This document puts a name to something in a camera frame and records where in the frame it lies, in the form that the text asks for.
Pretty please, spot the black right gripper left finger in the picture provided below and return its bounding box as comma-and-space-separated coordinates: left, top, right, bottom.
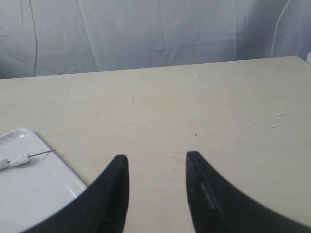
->
26, 155, 129, 233

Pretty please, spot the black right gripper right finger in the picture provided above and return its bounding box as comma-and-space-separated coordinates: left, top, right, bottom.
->
186, 151, 311, 233

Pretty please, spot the white foam piece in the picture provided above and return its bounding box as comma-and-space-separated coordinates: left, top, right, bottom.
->
0, 158, 10, 170
9, 154, 30, 167

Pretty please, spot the thin metal skewer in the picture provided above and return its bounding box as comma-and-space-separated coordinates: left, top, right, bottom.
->
8, 149, 56, 163

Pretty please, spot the white plastic tray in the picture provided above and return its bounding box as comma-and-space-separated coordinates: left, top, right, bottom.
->
0, 129, 86, 233

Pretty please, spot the white backdrop curtain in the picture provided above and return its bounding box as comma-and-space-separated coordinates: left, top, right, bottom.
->
0, 0, 311, 79

